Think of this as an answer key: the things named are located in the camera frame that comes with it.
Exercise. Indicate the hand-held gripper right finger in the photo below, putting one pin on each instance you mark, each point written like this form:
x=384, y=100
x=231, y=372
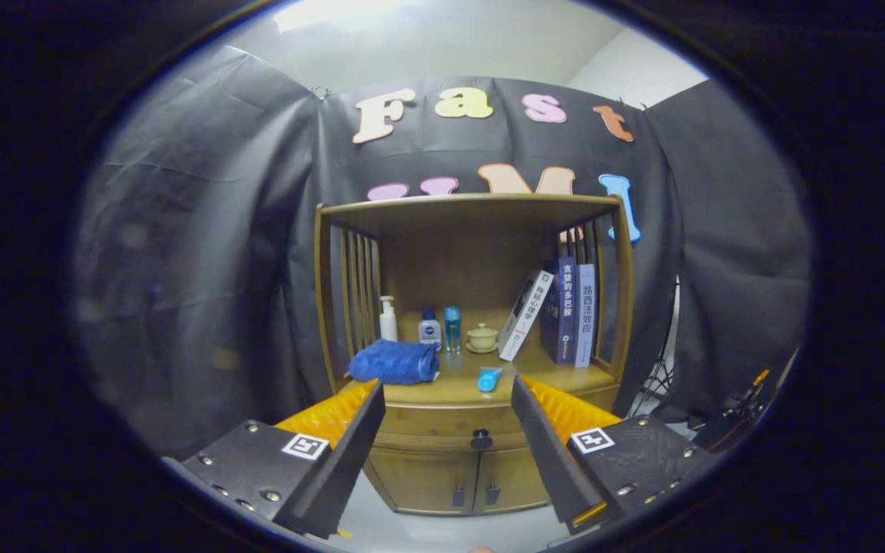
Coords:
x=546, y=453

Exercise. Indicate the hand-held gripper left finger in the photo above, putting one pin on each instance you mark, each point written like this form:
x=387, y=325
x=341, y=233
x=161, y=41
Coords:
x=350, y=461

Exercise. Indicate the blue and white tube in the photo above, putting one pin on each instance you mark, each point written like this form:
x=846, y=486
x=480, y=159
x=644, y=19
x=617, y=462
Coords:
x=488, y=379

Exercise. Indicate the wooden countertop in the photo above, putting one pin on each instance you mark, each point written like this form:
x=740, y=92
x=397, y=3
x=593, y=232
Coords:
x=458, y=380

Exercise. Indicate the wooden cabinet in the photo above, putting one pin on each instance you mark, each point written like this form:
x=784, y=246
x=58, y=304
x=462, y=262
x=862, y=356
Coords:
x=450, y=261

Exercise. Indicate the blue rolled towel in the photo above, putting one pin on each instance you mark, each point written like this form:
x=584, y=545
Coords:
x=392, y=362

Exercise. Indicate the navy book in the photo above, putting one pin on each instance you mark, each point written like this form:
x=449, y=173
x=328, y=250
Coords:
x=548, y=322

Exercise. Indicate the beige lidded teacup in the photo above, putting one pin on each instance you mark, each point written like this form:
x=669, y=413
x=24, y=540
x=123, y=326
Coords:
x=482, y=338

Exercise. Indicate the white book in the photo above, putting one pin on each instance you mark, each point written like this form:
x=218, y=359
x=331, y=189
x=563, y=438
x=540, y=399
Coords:
x=527, y=315

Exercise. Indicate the white pump bottle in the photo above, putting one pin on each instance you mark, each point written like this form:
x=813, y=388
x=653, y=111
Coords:
x=389, y=326

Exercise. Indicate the lavender book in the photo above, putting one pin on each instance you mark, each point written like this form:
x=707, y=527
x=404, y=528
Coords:
x=586, y=315

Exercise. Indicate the dark blue book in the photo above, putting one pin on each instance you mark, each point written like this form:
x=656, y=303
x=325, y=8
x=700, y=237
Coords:
x=567, y=307

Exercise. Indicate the white bottle with blue cap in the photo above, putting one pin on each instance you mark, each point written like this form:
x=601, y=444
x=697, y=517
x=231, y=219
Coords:
x=430, y=332

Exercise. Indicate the clear blue bottle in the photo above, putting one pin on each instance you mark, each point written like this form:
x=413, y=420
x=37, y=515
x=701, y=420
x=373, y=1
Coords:
x=452, y=330

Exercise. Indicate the dark device with orange tip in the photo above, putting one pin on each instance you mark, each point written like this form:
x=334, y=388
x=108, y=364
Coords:
x=734, y=411

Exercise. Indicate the black backdrop cloth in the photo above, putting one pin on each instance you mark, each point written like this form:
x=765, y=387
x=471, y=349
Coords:
x=204, y=253

